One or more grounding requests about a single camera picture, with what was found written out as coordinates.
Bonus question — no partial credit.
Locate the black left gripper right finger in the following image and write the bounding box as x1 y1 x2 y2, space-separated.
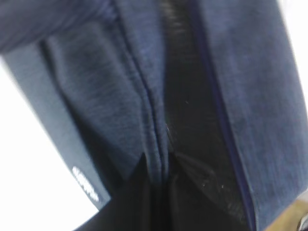
168 154 248 231

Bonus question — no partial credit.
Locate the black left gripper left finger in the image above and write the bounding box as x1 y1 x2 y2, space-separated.
77 155 152 231

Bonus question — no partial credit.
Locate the navy blue lunch bag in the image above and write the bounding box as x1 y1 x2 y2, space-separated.
0 0 308 231

